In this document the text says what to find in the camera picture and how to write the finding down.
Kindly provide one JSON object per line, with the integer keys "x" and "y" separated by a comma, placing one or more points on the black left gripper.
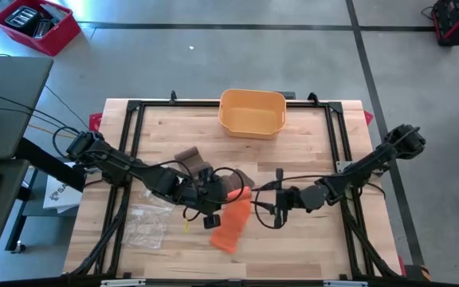
{"x": 205, "y": 197}

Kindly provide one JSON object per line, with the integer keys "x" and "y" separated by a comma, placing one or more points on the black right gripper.
{"x": 289, "y": 199}

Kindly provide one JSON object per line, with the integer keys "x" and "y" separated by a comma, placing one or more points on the orange elastic bandage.
{"x": 231, "y": 231}

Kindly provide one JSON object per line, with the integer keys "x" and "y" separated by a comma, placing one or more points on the brown elastic bandage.
{"x": 187, "y": 155}

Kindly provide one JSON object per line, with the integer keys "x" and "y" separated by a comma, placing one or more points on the clear plastic zip bag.
{"x": 150, "y": 197}
{"x": 146, "y": 227}

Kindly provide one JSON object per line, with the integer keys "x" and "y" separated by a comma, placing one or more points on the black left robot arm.
{"x": 134, "y": 169}

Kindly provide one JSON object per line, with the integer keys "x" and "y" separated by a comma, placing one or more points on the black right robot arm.
{"x": 373, "y": 163}

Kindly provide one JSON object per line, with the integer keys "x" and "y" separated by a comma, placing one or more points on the yellow plastic bin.
{"x": 251, "y": 115}

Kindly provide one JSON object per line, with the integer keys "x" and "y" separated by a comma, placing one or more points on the red tag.
{"x": 95, "y": 119}
{"x": 367, "y": 117}

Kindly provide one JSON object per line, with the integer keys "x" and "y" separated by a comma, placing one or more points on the orange and black caster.
{"x": 424, "y": 273}

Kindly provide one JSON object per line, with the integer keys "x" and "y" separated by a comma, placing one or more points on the white sheet with logo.
{"x": 60, "y": 195}

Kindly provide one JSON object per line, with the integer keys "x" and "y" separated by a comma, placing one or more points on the black desk support beam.
{"x": 46, "y": 161}

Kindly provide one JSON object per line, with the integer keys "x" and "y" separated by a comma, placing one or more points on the red plastic crate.
{"x": 60, "y": 36}

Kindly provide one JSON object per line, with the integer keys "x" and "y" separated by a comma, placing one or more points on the black and silver device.
{"x": 42, "y": 28}

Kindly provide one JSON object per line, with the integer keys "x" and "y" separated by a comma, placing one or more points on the red and black tool case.
{"x": 458, "y": 20}

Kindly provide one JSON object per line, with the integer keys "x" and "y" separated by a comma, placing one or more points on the black device with white stripes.
{"x": 21, "y": 16}

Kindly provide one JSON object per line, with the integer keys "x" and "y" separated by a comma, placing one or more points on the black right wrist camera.
{"x": 280, "y": 219}

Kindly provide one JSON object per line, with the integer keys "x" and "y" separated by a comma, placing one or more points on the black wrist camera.
{"x": 280, "y": 219}
{"x": 212, "y": 221}

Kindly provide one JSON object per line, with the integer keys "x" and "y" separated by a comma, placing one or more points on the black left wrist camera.
{"x": 212, "y": 221}

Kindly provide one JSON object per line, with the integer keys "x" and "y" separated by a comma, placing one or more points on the silver corner bracket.
{"x": 343, "y": 166}

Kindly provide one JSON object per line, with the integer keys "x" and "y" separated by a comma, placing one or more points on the white table bracket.
{"x": 345, "y": 284}
{"x": 122, "y": 283}

